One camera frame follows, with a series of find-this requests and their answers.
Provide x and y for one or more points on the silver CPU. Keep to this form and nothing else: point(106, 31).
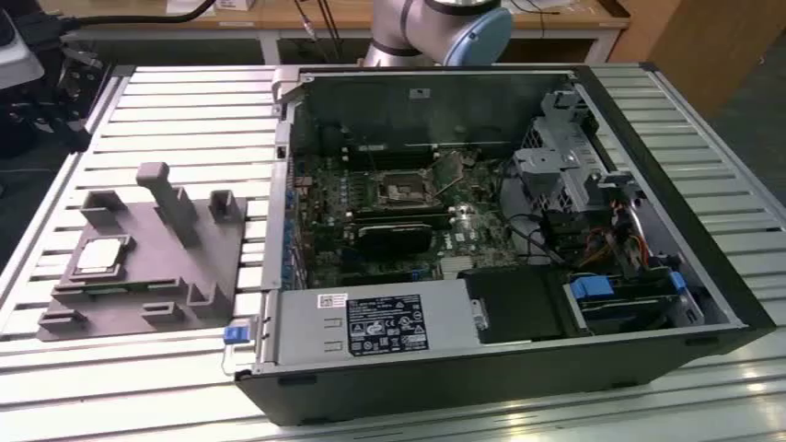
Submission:
point(101, 255)

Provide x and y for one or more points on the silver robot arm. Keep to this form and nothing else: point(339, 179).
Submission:
point(404, 23)

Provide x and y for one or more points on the CPU socket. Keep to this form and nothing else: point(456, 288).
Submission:
point(401, 189)

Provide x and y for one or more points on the black RAM slot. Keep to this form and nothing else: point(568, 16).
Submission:
point(399, 216)
point(399, 212)

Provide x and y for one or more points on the grey parts rack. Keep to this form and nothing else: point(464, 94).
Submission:
point(158, 258)

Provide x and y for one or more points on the green motherboard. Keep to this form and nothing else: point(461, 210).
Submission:
point(325, 193)

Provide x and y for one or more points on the blue case latch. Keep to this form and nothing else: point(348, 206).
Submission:
point(237, 334)

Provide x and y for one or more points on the black graphics card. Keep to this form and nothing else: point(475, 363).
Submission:
point(392, 241)

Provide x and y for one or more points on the grey power supply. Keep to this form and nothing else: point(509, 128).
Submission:
point(295, 331)

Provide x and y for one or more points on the silver chipset heatsink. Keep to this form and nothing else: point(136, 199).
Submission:
point(456, 264)

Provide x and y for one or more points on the grey metal drive cage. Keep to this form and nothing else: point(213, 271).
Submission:
point(552, 170)

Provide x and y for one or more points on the wooden desk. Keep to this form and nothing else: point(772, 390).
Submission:
point(552, 19)

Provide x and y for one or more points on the black plastic cover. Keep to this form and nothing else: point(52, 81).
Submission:
point(515, 304)

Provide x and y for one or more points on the black PC case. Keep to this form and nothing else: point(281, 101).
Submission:
point(429, 391)

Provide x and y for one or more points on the hard disk in blue carrier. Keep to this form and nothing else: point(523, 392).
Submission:
point(589, 287)

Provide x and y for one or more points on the wooden cabinet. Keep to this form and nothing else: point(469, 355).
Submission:
point(718, 46)

